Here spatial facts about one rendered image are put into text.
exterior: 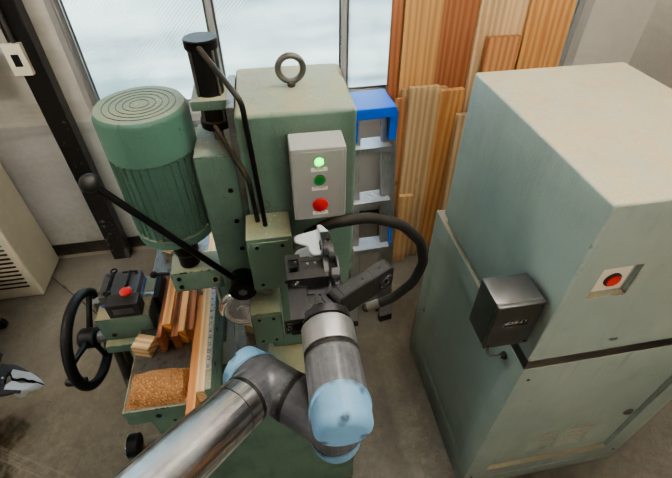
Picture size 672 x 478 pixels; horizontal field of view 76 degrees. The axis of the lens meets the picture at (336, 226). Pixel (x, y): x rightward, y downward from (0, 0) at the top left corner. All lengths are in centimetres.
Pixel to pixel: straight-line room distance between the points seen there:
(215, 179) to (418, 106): 139
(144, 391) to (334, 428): 69
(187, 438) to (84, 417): 176
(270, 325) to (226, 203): 30
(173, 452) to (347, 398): 20
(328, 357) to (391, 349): 168
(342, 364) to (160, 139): 53
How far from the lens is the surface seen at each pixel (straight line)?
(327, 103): 81
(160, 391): 114
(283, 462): 172
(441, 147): 231
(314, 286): 66
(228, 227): 99
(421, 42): 216
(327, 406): 53
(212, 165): 89
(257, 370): 67
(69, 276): 294
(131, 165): 90
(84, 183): 85
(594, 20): 277
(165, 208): 95
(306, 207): 83
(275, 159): 83
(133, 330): 130
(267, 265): 90
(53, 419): 239
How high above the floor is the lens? 187
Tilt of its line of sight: 42 degrees down
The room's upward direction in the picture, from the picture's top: straight up
